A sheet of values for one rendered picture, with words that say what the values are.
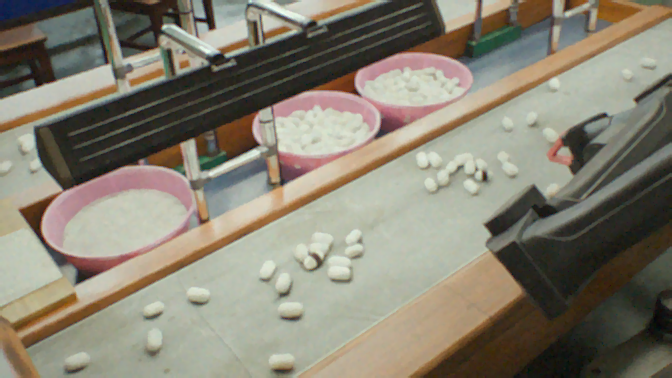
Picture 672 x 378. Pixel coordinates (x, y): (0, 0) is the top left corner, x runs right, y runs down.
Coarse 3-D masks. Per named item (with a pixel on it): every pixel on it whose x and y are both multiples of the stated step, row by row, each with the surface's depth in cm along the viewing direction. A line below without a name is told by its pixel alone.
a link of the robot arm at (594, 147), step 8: (664, 80) 88; (648, 88) 90; (656, 88) 89; (640, 96) 91; (608, 128) 93; (616, 128) 92; (600, 136) 91; (608, 136) 91; (592, 144) 91; (600, 144) 90; (584, 152) 93; (592, 152) 92; (584, 160) 93
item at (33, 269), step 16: (0, 240) 113; (16, 240) 113; (32, 240) 113; (0, 256) 110; (16, 256) 109; (32, 256) 109; (0, 272) 106; (16, 272) 106; (32, 272) 106; (48, 272) 106; (0, 288) 103; (16, 288) 103; (32, 288) 103; (0, 304) 100
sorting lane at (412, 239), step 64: (640, 64) 161; (384, 192) 125; (448, 192) 124; (512, 192) 122; (256, 256) 112; (384, 256) 110; (448, 256) 109; (128, 320) 102; (192, 320) 101; (256, 320) 100; (320, 320) 100
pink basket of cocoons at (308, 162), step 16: (304, 96) 152; (320, 96) 152; (336, 96) 152; (352, 96) 150; (288, 112) 151; (352, 112) 151; (368, 112) 147; (256, 128) 142; (288, 160) 134; (304, 160) 133; (320, 160) 133; (288, 176) 140
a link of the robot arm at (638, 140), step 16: (656, 96) 84; (640, 112) 84; (656, 112) 82; (624, 128) 84; (640, 128) 79; (656, 128) 80; (608, 144) 81; (624, 144) 77; (640, 144) 77; (656, 144) 79; (592, 160) 78; (608, 160) 74; (624, 160) 75; (640, 160) 76; (576, 176) 76; (592, 176) 72; (608, 176) 73; (528, 192) 68; (560, 192) 73; (576, 192) 70; (592, 192) 71; (512, 208) 66; (528, 208) 67; (544, 208) 68; (560, 208) 68; (496, 224) 66; (512, 224) 66
